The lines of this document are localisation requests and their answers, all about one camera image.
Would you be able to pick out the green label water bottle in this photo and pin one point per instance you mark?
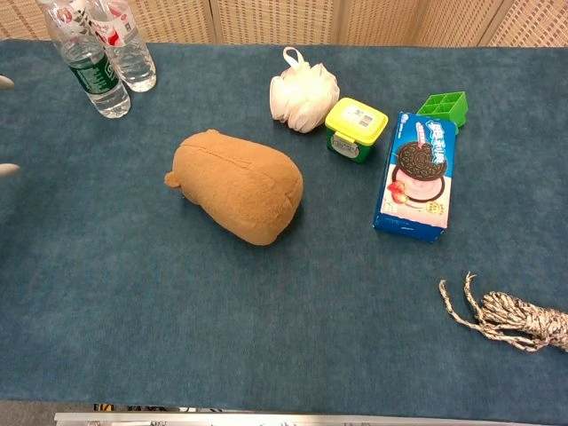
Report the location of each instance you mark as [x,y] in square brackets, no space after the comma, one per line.
[93,75]

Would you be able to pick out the white mesh bath sponge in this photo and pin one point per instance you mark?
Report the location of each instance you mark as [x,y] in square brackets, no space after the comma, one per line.
[302,97]

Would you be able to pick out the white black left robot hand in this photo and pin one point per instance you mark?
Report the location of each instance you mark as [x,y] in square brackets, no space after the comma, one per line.
[8,169]

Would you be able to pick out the silver metal rail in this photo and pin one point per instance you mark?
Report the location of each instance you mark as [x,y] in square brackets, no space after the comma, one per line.
[284,419]

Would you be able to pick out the red label water bottle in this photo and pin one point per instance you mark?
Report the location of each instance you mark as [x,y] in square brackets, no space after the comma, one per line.
[133,57]

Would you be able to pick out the brown plush toy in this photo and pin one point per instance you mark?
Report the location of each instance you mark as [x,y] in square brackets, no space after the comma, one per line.
[235,191]

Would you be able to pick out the yellow lid green container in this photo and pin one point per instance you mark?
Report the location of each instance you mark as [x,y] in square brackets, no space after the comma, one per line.
[354,128]

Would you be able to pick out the green plastic grid tray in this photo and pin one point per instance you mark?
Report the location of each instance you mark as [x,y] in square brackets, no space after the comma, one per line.
[446,108]

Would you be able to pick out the woven folding screen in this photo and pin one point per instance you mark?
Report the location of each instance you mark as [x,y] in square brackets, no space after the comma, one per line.
[310,20]

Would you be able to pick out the blue felt table cloth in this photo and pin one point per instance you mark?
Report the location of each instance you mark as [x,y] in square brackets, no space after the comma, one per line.
[284,310]

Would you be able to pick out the blue Oreo cookie box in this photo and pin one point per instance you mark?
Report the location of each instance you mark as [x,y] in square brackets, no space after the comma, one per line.
[419,177]

